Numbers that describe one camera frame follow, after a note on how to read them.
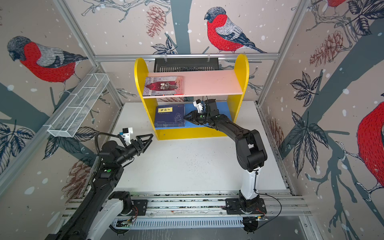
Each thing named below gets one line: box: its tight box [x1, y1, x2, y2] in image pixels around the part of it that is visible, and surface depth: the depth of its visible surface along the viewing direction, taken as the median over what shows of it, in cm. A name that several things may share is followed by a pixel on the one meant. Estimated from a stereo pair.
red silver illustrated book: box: [143, 76, 184, 96], surface depth 74 cm
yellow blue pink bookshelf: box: [134, 54, 250, 140], surface depth 78 cm
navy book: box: [155, 104, 185, 128], surface depth 92 cm
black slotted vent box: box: [153, 57, 219, 73], surface depth 96 cm
